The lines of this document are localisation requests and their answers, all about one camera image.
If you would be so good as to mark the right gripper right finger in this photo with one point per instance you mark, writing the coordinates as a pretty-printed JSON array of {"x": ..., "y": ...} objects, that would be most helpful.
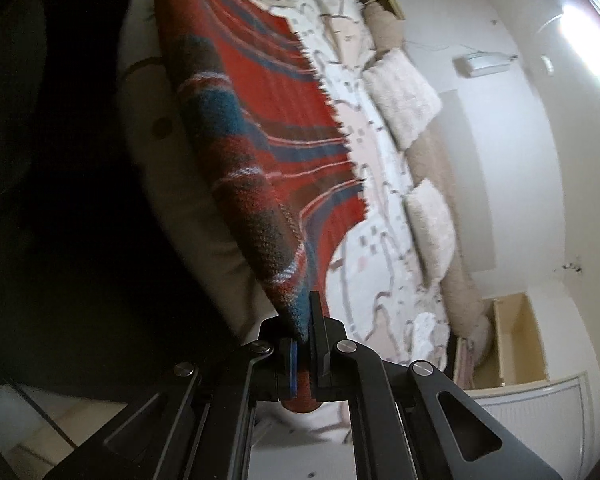
[{"x": 412, "y": 422}]

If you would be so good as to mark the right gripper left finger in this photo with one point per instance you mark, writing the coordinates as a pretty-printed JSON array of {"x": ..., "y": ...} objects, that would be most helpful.
[{"x": 200, "y": 423}]

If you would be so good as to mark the red plaid blanket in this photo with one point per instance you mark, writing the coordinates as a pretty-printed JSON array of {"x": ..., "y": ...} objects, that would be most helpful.
[{"x": 267, "y": 144}]

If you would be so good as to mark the white crumpled cloth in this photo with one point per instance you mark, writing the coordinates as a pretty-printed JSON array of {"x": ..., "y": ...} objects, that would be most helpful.
[{"x": 429, "y": 340}]

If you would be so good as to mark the cream corner shelf unit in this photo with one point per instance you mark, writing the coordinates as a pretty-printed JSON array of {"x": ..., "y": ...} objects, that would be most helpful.
[{"x": 506, "y": 349}]

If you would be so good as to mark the bear print bed sheet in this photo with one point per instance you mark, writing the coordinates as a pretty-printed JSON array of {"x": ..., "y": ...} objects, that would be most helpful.
[{"x": 374, "y": 284}]

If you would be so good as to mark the small white fluffy pillow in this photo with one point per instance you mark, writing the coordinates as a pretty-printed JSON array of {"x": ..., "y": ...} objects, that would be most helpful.
[{"x": 433, "y": 229}]

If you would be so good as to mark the beige rolled duvet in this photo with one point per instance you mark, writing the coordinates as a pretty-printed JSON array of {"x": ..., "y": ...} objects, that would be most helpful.
[{"x": 427, "y": 158}]

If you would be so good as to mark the large white fluffy pillow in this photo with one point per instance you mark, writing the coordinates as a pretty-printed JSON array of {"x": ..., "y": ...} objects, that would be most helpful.
[{"x": 406, "y": 101}]

